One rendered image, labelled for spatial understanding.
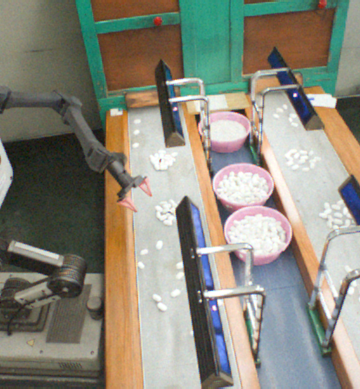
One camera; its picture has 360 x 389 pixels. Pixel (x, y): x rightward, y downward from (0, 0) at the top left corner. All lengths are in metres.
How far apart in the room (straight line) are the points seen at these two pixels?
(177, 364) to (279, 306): 0.45
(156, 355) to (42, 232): 1.70
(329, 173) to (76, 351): 1.34
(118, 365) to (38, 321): 0.59
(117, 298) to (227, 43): 1.45
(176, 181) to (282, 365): 0.95
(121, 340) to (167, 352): 0.16
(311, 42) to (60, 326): 1.90
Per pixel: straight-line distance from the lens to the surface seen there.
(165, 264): 1.78
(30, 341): 2.04
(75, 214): 3.14
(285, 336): 1.69
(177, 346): 1.59
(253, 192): 2.04
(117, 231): 1.89
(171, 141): 1.79
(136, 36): 2.43
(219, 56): 2.52
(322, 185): 2.11
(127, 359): 1.56
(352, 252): 1.87
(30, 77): 3.47
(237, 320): 1.60
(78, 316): 2.04
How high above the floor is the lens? 2.14
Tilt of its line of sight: 44 degrees down
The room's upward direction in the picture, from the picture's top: 6 degrees counter-clockwise
